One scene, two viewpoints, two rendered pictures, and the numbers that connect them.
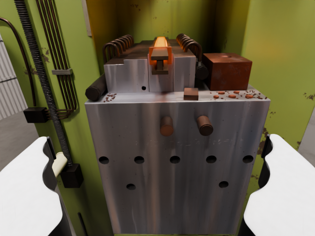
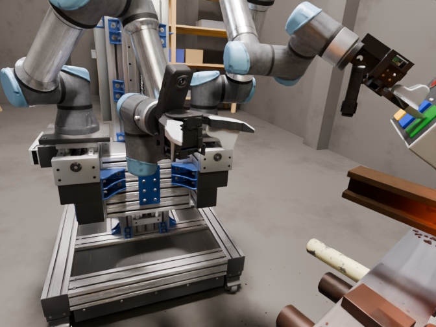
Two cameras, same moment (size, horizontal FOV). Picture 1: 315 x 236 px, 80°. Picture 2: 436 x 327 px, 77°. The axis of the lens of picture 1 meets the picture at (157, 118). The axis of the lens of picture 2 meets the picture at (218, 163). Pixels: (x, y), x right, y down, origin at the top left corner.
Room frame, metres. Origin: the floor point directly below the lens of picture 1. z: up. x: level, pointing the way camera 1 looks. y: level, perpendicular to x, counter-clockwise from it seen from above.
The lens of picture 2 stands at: (0.41, -0.29, 1.11)
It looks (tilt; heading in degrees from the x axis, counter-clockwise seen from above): 21 degrees down; 137
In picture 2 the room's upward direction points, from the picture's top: 4 degrees clockwise
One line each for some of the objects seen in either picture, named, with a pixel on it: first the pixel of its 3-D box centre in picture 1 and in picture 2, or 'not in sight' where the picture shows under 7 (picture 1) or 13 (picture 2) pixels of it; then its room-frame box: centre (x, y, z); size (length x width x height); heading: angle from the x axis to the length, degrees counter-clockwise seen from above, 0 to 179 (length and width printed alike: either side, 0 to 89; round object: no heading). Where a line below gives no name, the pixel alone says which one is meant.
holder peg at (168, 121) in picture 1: (166, 126); (339, 291); (0.34, -0.02, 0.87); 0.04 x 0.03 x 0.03; 178
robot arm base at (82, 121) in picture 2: not in sight; (76, 117); (-0.69, 0.01, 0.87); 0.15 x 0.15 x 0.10
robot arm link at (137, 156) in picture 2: not in sight; (146, 150); (-0.19, 0.03, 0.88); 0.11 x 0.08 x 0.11; 106
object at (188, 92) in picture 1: (191, 93); (376, 313); (0.38, -0.07, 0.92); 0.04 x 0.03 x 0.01; 170
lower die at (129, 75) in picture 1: (153, 57); not in sight; (0.63, 0.01, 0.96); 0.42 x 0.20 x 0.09; 178
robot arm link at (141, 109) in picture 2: not in sight; (154, 117); (-0.11, 0.01, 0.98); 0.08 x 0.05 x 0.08; 88
